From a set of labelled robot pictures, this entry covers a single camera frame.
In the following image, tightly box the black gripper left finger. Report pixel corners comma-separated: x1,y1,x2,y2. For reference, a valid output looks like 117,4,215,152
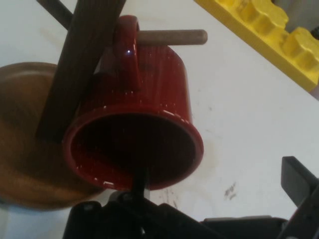
62,169,213,239

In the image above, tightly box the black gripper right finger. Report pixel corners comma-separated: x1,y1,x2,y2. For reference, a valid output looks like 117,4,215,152
276,156,319,239

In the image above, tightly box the red mug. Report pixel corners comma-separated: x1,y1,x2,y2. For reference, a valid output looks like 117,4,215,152
62,15,205,192

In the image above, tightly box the brown wooden mug tree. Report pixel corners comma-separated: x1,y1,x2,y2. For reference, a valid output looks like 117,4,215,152
0,0,208,213

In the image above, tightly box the yellow giant toy brick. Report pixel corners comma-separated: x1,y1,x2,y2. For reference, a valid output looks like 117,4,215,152
194,0,319,93

